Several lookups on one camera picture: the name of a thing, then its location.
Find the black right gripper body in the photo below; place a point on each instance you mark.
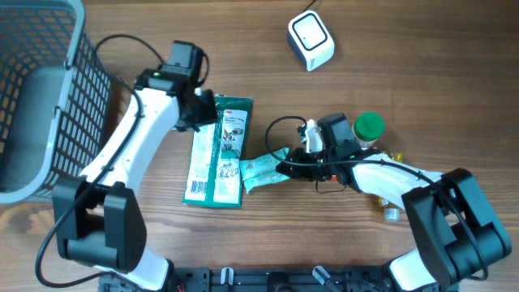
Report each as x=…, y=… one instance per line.
x=316, y=171

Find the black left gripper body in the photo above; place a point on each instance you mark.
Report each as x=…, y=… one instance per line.
x=203, y=110

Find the mint green small packet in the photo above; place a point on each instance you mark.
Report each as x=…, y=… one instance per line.
x=260, y=171

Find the Knorr stock cube jar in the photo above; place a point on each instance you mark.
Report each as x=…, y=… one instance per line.
x=368, y=128

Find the green 3M product package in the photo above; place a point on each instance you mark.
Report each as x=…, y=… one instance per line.
x=214, y=178

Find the yellow dish soap bottle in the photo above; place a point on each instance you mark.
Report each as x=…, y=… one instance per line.
x=391, y=211

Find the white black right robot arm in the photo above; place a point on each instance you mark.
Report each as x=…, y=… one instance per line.
x=456, y=231

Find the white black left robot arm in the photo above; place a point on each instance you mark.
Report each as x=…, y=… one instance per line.
x=98, y=222

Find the white barcode scanner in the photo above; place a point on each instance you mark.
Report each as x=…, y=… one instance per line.
x=310, y=40

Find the grey plastic shopping basket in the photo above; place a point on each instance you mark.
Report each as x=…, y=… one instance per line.
x=55, y=97

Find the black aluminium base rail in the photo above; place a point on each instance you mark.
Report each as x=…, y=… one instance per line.
x=357, y=278

